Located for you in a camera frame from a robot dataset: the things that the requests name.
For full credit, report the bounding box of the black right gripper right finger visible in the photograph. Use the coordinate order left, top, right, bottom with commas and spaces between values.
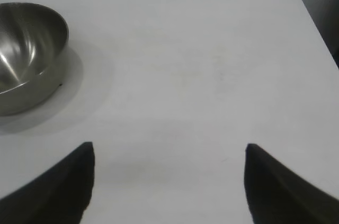
245, 143, 339, 224

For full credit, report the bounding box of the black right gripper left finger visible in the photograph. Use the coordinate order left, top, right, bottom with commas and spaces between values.
0, 141, 95, 224

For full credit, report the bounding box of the stainless steel mixing bowl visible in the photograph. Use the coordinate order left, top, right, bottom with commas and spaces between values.
0, 2, 70, 117

